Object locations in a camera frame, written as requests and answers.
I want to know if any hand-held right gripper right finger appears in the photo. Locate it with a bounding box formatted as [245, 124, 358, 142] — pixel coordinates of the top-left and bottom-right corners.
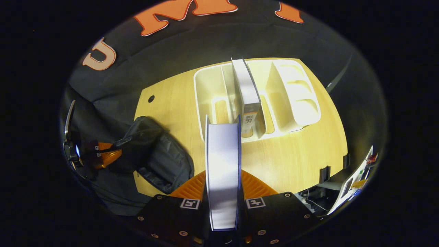
[238, 170, 321, 246]

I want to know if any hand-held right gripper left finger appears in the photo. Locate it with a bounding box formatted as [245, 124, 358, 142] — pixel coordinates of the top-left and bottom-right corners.
[130, 170, 210, 247]

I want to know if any black schoolbag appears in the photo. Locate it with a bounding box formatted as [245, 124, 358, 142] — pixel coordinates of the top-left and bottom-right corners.
[110, 116, 195, 195]

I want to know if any blue cover book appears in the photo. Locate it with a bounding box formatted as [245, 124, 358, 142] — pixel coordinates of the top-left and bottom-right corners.
[205, 114, 242, 231]

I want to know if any white plastic bookshelf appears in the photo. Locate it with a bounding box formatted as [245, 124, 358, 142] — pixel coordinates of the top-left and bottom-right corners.
[193, 59, 322, 143]

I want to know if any white spine book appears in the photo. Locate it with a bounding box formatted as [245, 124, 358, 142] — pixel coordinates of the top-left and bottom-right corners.
[230, 58, 263, 135]

